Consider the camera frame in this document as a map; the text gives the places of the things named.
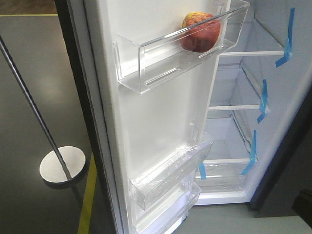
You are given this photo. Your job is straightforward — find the clear door bin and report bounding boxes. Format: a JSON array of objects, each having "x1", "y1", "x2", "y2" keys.
[
  {"x1": 129, "y1": 123, "x2": 213, "y2": 210},
  {"x1": 134, "y1": 182, "x2": 201, "y2": 234},
  {"x1": 113, "y1": 0, "x2": 250, "y2": 94}
]

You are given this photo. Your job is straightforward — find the silver floor stand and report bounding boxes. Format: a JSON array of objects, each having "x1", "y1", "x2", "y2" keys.
[{"x1": 0, "y1": 39, "x2": 86, "y2": 184}]

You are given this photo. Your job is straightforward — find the clear lower door bin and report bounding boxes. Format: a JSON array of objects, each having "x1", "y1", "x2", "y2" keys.
[{"x1": 134, "y1": 182, "x2": 201, "y2": 234}]

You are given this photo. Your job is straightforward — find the clear middle door bin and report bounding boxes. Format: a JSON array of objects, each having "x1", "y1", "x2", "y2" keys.
[{"x1": 129, "y1": 123, "x2": 213, "y2": 210}]

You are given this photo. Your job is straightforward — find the clear upper door bin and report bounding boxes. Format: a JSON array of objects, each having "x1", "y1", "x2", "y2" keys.
[{"x1": 113, "y1": 0, "x2": 250, "y2": 94}]

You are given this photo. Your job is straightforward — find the clear crisper drawer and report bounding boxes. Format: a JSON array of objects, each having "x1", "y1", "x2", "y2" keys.
[{"x1": 195, "y1": 158, "x2": 251, "y2": 193}]

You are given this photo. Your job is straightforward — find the red yellow apple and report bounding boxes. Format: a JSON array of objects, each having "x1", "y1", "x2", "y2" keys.
[{"x1": 180, "y1": 12, "x2": 221, "y2": 53}]

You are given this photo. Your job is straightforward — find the dark grey fridge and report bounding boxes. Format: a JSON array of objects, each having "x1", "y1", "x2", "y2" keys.
[{"x1": 197, "y1": 0, "x2": 312, "y2": 216}]

